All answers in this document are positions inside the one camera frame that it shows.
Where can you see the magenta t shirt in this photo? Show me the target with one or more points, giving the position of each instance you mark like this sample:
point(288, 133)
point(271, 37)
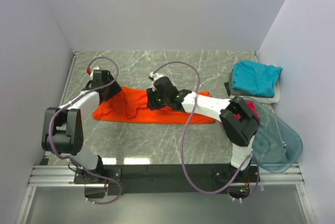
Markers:
point(252, 106)

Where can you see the grey folded t shirt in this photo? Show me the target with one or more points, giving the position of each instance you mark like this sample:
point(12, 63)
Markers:
point(230, 82)

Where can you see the aluminium frame rail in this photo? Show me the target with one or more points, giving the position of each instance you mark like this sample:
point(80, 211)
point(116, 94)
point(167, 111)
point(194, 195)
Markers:
point(54, 175)

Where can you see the blue transparent plastic bin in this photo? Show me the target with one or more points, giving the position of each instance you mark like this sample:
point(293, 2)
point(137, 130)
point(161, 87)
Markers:
point(292, 141)

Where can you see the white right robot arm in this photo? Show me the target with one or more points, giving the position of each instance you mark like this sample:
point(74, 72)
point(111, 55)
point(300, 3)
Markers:
point(239, 121)

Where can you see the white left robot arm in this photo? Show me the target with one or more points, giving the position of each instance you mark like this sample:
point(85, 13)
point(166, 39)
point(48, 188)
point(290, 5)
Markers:
point(63, 128)

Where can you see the black base crossbar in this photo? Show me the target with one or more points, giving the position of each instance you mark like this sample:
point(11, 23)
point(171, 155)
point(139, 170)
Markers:
point(168, 178)

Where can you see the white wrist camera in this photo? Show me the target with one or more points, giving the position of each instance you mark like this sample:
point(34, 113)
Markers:
point(155, 76)
point(90, 70)

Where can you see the teal folded t shirt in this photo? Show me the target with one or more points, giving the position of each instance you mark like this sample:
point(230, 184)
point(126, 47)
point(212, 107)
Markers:
point(255, 78)

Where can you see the teal grey t shirt in bin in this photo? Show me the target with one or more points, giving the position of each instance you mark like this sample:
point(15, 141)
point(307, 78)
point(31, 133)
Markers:
point(268, 147)

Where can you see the white folded t shirt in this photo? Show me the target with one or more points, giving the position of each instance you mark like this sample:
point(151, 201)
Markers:
point(260, 99)

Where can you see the orange t shirt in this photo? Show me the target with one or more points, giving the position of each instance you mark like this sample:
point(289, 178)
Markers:
point(130, 106)

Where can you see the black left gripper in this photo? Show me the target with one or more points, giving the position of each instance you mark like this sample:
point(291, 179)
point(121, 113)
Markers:
point(115, 88)

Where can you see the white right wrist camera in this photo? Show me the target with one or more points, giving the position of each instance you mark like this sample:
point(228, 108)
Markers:
point(155, 76)

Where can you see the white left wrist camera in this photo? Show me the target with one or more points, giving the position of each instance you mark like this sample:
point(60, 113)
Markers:
point(90, 70)

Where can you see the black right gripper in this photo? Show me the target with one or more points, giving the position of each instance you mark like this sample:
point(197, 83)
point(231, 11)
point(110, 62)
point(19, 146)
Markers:
point(151, 103)

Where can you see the dark green folded t shirt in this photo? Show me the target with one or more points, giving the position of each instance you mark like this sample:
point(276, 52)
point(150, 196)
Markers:
point(228, 88)

